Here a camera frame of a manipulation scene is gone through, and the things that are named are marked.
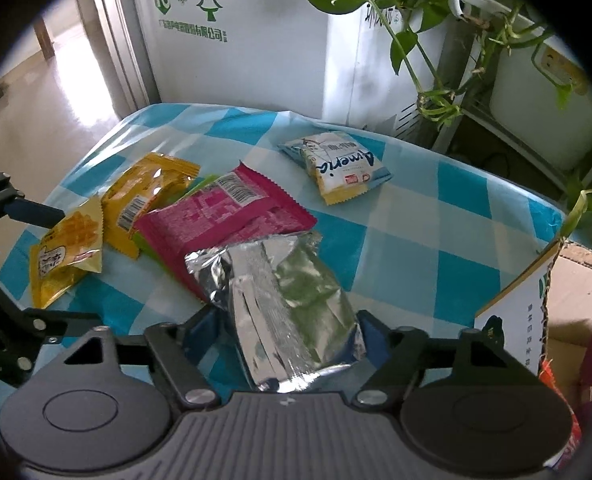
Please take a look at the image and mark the yellow cracker snack packet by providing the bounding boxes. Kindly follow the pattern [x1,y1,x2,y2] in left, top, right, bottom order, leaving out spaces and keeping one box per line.
[29,195,103,310]

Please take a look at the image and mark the silver foil snack bag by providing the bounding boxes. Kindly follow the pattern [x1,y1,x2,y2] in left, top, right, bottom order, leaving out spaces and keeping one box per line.
[184,231,366,393]

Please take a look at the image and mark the green Ameria snack packet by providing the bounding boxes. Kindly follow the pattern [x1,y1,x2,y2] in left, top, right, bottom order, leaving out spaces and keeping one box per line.
[132,174,218,272]

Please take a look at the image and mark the orange red snack bag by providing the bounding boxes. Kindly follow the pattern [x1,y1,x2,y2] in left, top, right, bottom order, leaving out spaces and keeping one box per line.
[538,359,582,471]

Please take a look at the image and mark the white blue Ameria packet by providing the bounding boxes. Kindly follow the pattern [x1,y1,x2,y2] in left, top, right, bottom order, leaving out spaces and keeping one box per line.
[280,131,392,206]

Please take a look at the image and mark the blue white checkered tablecloth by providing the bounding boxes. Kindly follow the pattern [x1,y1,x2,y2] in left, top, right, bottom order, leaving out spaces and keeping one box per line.
[0,102,582,411]

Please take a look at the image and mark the pink snack packet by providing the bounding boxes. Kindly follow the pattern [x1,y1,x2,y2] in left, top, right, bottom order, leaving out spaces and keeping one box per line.
[134,164,317,300]

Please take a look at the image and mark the yellow orange snack packet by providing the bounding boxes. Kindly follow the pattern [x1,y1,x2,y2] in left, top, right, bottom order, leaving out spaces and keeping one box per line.
[101,153,200,259]

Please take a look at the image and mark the cardboard box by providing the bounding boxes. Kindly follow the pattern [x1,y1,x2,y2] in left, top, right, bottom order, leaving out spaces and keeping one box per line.
[474,240,592,414]

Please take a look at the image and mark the grey refrigerator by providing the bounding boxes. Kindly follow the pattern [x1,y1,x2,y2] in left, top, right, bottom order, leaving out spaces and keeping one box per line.
[94,0,160,117]

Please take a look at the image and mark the white plant pot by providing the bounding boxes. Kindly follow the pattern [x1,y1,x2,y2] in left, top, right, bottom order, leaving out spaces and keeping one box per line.
[489,15,592,171]

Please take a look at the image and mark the green pothos plant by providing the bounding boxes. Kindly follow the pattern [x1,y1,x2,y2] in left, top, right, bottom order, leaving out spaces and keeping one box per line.
[307,0,592,245]

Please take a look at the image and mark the white metal plant stand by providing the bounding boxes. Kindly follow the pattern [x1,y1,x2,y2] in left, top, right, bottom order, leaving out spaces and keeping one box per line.
[432,0,592,198]

